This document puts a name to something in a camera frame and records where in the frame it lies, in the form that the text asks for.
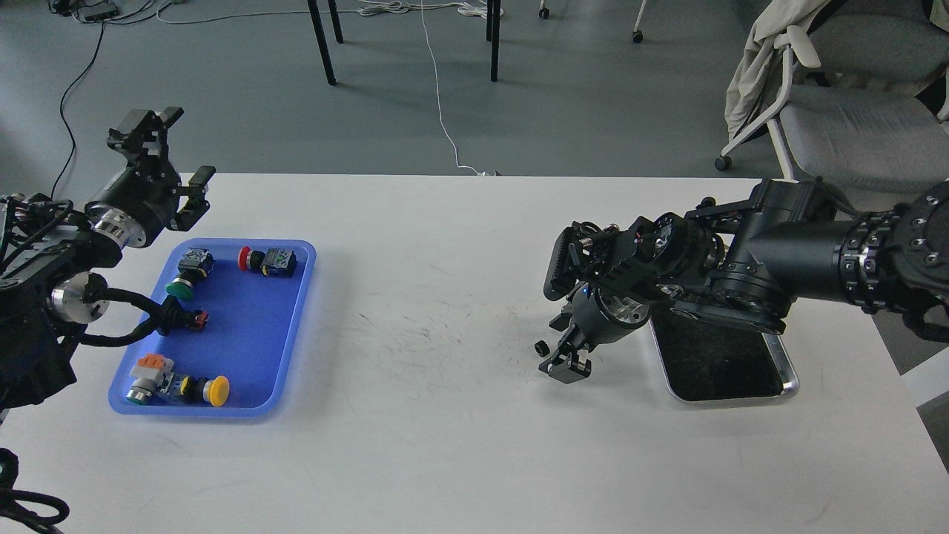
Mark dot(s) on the black table leg left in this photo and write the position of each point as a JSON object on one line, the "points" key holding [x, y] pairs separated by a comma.
{"points": [[320, 35]]}

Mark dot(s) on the yellow mushroom push button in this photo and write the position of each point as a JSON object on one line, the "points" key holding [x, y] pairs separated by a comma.
{"points": [[189, 390]]}

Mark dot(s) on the black table leg right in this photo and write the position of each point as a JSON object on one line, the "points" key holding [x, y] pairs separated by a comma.
{"points": [[493, 13]]}

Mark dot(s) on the small black gear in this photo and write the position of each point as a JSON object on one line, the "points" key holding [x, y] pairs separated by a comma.
{"points": [[541, 348]]}

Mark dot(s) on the black cylindrical gripper body image-right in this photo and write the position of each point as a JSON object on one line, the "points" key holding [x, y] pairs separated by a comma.
{"points": [[599, 318]]}

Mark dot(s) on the blue plastic tray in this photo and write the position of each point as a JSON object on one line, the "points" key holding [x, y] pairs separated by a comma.
{"points": [[253, 323]]}

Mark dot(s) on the grey switch orange top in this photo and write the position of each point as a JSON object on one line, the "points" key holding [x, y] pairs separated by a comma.
{"points": [[151, 375]]}

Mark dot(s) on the grey office chair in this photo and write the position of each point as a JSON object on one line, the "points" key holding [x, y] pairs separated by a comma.
{"points": [[841, 101]]}

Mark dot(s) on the green push button switch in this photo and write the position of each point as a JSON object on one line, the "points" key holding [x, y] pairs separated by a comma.
{"points": [[194, 266]]}

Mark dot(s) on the black table leg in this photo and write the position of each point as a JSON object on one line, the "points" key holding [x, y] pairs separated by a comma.
{"points": [[320, 35], [493, 13]]}

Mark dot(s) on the red push button switch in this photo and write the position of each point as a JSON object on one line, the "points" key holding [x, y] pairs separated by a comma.
{"points": [[275, 262]]}

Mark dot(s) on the black wrist camera image-right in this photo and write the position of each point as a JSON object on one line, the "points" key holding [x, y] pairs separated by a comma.
{"points": [[580, 253]]}

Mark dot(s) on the silver metal tray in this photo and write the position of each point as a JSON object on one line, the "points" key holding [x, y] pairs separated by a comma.
{"points": [[710, 365]]}

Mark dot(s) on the black power strip on floor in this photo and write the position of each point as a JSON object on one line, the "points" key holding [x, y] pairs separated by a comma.
{"points": [[99, 12]]}

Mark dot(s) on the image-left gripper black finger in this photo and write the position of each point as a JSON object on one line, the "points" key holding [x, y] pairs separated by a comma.
{"points": [[142, 139], [196, 205]]}

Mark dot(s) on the beige jacket on chair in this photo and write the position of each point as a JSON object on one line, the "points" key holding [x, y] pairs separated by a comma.
{"points": [[751, 74]]}

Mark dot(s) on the black cylindrical gripper body image-left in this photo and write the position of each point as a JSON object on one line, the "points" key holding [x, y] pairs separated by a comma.
{"points": [[136, 206]]}

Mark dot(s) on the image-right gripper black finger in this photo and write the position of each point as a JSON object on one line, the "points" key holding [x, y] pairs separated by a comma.
{"points": [[567, 364], [561, 321]]}

